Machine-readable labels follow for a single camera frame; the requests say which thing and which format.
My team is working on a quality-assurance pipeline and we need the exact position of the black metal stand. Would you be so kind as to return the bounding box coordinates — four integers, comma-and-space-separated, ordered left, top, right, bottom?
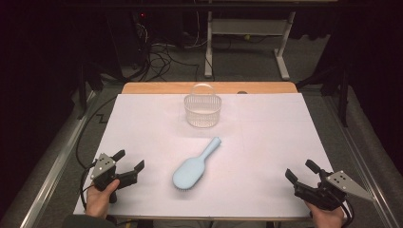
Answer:
75, 60, 106, 121
296, 61, 354, 128

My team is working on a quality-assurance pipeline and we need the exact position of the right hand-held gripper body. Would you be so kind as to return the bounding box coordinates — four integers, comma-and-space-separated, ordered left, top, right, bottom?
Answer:
293, 170, 376, 212

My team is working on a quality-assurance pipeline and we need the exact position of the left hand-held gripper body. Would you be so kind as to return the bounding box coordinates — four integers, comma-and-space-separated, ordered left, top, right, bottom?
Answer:
90, 153, 139, 204

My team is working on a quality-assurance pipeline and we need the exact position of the white table cover sheet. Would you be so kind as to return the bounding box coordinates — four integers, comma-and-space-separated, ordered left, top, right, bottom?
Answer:
73, 92, 352, 220

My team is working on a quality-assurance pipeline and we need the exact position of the right hand-held gripper black cable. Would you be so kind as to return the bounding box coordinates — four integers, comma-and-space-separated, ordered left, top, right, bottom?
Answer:
339, 199, 354, 228

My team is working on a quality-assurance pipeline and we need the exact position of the long black floor cable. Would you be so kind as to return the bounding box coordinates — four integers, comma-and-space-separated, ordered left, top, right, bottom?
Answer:
75, 94, 119, 171

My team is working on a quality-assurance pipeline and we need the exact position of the white metal desk frame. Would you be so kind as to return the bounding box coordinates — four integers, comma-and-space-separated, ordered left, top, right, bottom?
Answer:
203, 10, 297, 82

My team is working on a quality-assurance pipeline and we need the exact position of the dark computer tower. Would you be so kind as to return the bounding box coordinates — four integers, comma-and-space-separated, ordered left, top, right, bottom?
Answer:
104, 9, 150, 70

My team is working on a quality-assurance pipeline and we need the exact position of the person's right hand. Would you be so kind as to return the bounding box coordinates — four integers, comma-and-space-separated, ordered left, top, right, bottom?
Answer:
305, 200, 345, 228

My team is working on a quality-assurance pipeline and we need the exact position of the tangle of floor cables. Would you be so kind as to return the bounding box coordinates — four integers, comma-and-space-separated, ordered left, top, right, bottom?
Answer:
126, 18, 202, 84

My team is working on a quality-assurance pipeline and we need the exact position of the light blue hairbrush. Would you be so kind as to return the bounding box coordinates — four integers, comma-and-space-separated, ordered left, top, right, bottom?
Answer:
172, 136, 222, 192

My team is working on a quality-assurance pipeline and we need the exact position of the person's left hand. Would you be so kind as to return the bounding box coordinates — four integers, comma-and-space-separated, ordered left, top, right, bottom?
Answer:
85, 179, 122, 219

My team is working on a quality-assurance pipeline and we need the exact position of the aluminium floor rail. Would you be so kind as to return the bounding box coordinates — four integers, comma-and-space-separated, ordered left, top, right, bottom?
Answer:
18, 89, 98, 228
322, 94, 403, 228

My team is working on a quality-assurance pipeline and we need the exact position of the left hand-held gripper black cable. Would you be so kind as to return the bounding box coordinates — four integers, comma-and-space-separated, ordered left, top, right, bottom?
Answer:
79, 161, 97, 211

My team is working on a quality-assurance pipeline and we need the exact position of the hand-held gripper black cable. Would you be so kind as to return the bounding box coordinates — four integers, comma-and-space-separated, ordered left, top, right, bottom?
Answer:
79, 161, 97, 211
339, 199, 354, 228

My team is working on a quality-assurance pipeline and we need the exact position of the white plastic basket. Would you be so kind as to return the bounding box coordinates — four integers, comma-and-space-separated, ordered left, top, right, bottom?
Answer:
183, 83, 222, 129

